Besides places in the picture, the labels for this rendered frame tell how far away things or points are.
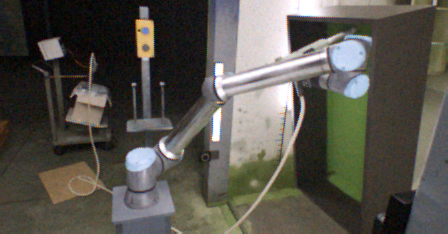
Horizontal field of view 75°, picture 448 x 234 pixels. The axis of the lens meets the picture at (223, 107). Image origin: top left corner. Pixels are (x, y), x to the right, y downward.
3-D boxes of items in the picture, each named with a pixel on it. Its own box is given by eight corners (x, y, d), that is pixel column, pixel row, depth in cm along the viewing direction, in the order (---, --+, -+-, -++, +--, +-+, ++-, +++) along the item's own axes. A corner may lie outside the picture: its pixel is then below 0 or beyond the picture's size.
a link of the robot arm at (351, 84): (374, 72, 105) (368, 99, 108) (346, 66, 115) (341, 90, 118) (355, 73, 100) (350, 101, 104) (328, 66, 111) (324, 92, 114)
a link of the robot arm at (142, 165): (120, 184, 154) (118, 154, 149) (144, 171, 168) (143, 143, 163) (141, 194, 147) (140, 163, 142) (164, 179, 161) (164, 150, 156)
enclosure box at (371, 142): (332, 170, 223) (334, 5, 178) (407, 220, 171) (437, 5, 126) (295, 186, 212) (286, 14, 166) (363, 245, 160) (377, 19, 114)
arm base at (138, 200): (124, 212, 148) (123, 195, 145) (123, 191, 165) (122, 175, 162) (162, 206, 154) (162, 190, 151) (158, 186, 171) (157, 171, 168)
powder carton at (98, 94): (69, 106, 364) (77, 76, 357) (105, 113, 382) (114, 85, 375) (63, 120, 317) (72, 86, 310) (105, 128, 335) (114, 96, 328)
